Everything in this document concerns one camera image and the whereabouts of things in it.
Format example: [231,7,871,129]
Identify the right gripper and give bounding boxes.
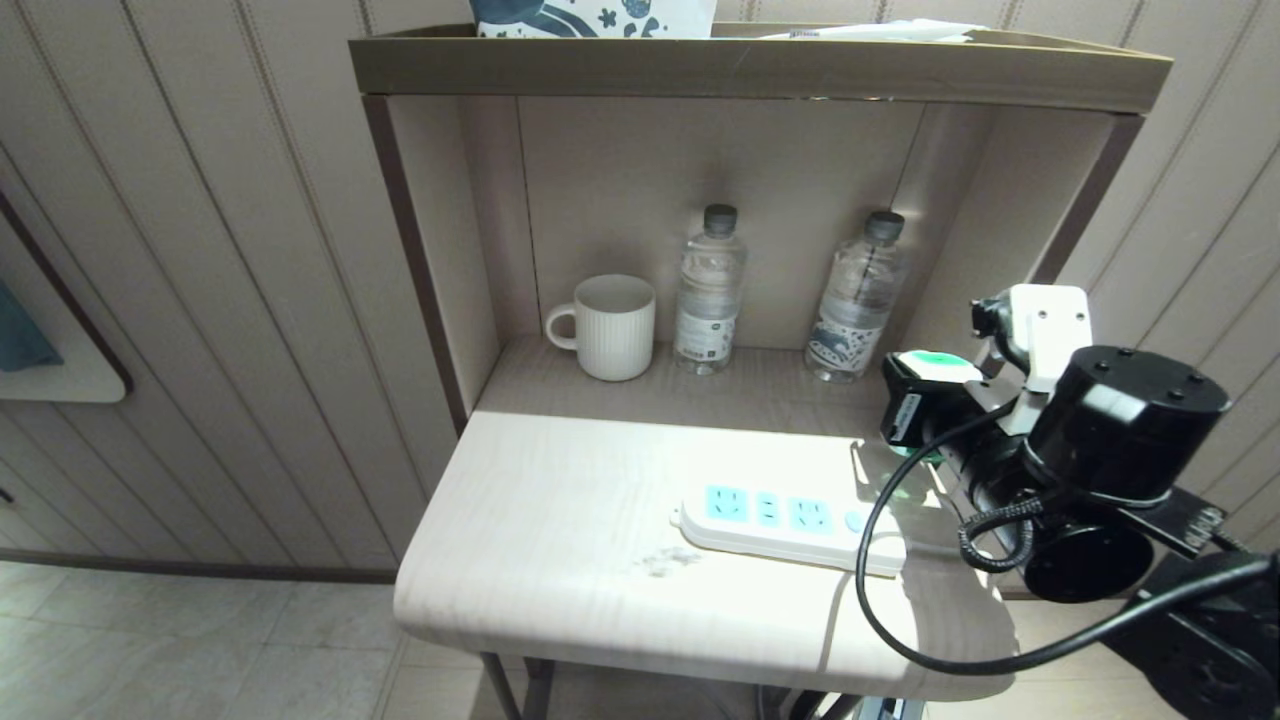
[879,372,1033,507]

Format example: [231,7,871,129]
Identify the green white mosquito repellent device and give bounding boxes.
[888,349,987,501]

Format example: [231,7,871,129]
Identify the white power strip blue sockets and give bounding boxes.
[669,482,909,579]

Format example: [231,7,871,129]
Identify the clear water bottle patterned label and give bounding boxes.
[805,210,907,384]

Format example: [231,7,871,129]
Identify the clear water bottle white label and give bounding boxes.
[673,204,749,376]

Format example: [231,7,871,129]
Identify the white ribbed ceramic mug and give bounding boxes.
[545,274,657,382]

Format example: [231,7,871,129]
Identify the white paper packet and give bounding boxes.
[758,19,989,44]

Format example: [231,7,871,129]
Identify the beige wooden shelf table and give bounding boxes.
[349,22,1174,720]

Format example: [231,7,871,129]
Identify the patterned tissue box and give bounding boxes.
[469,0,720,40]

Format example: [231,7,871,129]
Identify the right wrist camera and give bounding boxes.
[971,284,1093,437]

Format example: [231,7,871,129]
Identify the black cable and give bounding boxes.
[855,400,1277,677]

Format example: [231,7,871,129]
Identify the white power cord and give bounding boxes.
[817,574,853,674]

